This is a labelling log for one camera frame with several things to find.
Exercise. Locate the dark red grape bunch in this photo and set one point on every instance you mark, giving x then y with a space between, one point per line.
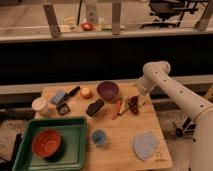
133 105

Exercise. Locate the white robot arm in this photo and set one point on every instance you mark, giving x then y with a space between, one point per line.
196 107

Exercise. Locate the blue plastic cup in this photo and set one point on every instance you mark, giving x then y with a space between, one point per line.
98 137

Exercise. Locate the white lidded cup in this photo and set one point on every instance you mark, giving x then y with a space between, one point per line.
40 105

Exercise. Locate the purple bowl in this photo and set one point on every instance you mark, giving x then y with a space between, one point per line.
108 91

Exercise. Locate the orange round fruit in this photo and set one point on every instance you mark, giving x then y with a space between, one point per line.
86 93

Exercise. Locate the orange carrot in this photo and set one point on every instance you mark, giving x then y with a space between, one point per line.
116 109

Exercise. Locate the black rectangular block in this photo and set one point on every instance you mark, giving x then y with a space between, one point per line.
94 107

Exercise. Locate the small black box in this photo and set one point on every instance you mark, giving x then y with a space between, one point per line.
63 109

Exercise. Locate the blue sponge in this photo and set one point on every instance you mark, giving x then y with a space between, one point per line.
58 97

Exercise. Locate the green plastic tray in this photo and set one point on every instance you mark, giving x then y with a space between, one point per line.
69 157

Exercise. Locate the orange fruit in background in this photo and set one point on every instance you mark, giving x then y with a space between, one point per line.
87 26

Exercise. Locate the light blue cloth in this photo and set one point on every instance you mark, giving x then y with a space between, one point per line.
145 145

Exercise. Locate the orange bowl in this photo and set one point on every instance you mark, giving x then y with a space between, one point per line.
46 143

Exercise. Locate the black stand beside table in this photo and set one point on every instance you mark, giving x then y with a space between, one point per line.
187 127

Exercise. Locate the black office chair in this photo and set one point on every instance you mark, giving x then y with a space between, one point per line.
170 13

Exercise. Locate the black handled brush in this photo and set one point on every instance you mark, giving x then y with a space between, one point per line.
72 93

